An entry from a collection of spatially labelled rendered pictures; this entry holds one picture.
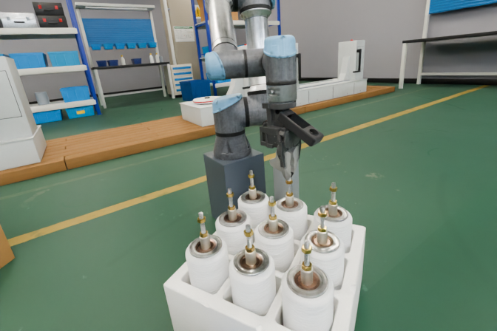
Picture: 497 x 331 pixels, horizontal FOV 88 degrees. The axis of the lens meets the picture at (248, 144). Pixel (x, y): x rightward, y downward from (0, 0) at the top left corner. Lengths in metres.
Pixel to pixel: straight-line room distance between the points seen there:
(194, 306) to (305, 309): 0.25
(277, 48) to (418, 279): 0.77
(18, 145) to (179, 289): 1.86
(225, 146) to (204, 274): 0.49
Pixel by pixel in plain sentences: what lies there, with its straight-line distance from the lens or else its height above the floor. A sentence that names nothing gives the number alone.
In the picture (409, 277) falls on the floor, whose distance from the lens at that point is 0.98.
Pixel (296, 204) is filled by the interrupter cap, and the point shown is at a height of 0.25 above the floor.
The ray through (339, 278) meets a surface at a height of 0.18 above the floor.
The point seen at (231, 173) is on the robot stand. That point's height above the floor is 0.26.
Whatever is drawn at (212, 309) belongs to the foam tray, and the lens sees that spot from 0.62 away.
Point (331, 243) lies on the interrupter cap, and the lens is 0.63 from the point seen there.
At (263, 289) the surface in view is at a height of 0.22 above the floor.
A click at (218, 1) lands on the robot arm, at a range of 0.95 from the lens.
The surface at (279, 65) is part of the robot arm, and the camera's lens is 0.62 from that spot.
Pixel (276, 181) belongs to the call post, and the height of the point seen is 0.24.
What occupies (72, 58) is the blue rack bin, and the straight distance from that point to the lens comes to 4.91.
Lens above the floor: 0.65
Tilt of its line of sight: 18 degrees down
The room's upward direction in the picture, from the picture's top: 5 degrees counter-clockwise
